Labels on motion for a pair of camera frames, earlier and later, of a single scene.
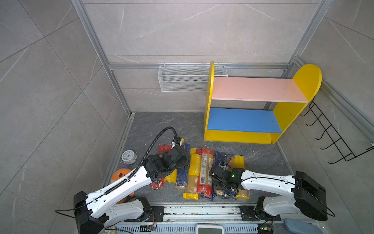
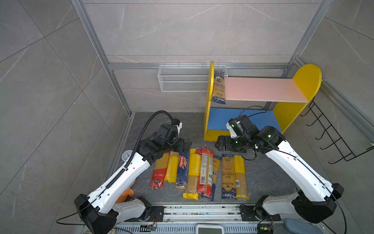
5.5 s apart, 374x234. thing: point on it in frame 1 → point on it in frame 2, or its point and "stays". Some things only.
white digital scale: x=210 y=229 stays
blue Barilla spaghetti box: x=182 y=174 stays
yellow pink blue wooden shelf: x=256 y=110 stays
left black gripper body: x=183 y=165 → x=176 y=145
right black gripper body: x=222 y=186 → x=236 y=144
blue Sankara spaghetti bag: x=220 y=156 → x=219 y=92
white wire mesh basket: x=180 y=78 stays
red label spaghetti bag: x=205 y=185 stays
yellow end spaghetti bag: x=239 y=164 stays
